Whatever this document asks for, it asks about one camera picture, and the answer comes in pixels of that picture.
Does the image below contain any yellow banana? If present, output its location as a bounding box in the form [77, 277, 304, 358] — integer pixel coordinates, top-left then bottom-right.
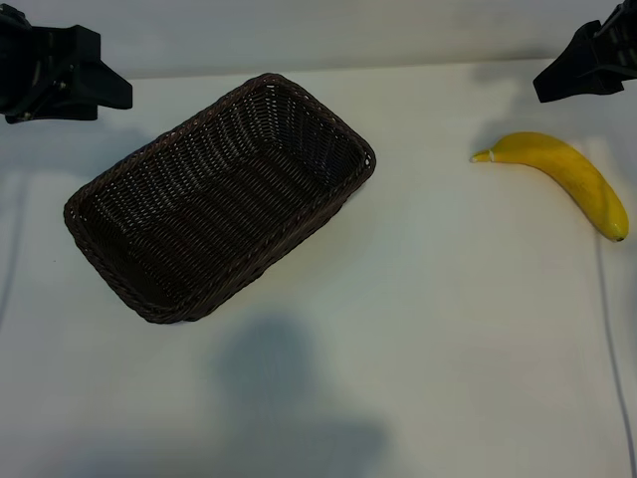
[469, 130, 630, 244]

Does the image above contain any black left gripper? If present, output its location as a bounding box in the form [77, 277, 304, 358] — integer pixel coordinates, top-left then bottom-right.
[0, 9, 134, 124]

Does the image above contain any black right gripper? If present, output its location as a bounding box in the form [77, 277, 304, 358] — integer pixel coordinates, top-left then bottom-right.
[532, 0, 637, 104]

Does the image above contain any dark brown wicker basket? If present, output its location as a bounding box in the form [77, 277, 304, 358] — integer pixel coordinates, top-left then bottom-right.
[63, 72, 378, 326]

